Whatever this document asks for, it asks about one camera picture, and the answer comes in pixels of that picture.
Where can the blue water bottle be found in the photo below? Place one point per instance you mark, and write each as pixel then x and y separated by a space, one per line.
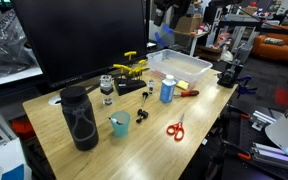
pixel 167 89

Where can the clear plastic container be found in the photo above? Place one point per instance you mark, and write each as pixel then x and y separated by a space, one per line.
pixel 183 67

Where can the large black water bottle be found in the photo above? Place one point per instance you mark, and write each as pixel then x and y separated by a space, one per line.
pixel 78 113

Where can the small clear vial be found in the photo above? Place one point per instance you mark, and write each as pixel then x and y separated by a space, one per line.
pixel 151 86

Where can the small black knob tool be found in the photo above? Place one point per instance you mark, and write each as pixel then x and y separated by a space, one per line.
pixel 142 115

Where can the yellow hex key set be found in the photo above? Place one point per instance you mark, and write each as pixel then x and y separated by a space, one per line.
pixel 130 77

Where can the teal plastic cup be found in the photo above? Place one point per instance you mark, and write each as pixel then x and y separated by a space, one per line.
pixel 120 121

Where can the yellow sponge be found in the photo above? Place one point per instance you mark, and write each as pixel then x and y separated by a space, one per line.
pixel 182 84

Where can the clear glass jar black band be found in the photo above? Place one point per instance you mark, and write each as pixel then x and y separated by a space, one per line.
pixel 106 88

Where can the black marker in cup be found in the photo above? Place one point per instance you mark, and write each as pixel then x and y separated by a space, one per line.
pixel 113 120

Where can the red scissors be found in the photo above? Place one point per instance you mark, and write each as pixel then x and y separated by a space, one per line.
pixel 176 129

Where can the black table clamp vise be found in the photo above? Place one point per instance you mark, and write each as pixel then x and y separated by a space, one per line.
pixel 230 76

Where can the black computer monitor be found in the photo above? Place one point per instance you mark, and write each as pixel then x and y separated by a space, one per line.
pixel 74 40

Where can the blue spring clamp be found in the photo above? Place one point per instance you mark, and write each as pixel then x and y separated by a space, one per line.
pixel 243 88

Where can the grey plastic bag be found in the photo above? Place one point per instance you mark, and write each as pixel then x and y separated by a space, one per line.
pixel 13 58

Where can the orange sofa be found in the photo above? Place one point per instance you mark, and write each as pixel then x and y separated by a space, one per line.
pixel 272 52

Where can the black handled metal pin tool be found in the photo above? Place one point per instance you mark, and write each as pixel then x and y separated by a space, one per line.
pixel 144 97

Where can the red handled screwdriver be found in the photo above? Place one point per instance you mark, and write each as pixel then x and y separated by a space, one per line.
pixel 187 93

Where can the aluminium extrusion rail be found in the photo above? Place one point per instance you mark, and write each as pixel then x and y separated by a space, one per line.
pixel 269 155

